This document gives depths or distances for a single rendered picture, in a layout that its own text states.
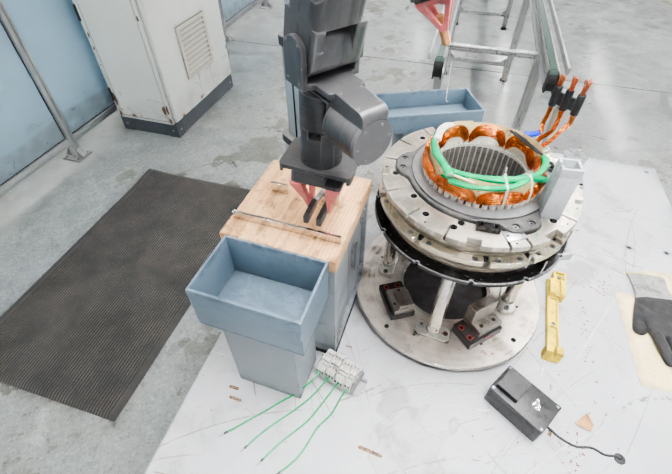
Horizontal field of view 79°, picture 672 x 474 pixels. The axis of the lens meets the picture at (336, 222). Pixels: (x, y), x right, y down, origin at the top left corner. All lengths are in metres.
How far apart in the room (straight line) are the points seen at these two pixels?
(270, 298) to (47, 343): 1.51
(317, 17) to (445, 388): 0.65
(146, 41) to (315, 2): 2.31
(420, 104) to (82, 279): 1.73
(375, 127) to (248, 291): 0.35
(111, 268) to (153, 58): 1.25
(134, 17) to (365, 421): 2.37
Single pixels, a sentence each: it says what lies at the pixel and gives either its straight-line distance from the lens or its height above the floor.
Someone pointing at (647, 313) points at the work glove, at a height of 0.80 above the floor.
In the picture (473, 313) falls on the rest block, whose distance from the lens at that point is 0.81.
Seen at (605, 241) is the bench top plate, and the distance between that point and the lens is 1.19.
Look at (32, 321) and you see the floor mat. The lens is 2.18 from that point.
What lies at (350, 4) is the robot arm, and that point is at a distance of 0.44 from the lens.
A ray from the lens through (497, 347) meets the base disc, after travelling 0.86.
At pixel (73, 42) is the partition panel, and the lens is 3.03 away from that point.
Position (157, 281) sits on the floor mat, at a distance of 2.05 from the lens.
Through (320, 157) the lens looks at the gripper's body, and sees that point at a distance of 0.53.
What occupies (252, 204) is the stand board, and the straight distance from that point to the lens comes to 0.68.
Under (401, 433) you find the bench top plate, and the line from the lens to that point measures 0.78.
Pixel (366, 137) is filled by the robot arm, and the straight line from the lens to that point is 0.44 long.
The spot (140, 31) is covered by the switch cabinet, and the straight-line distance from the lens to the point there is 2.69.
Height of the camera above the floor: 1.51
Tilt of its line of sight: 45 degrees down
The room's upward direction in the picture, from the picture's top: straight up
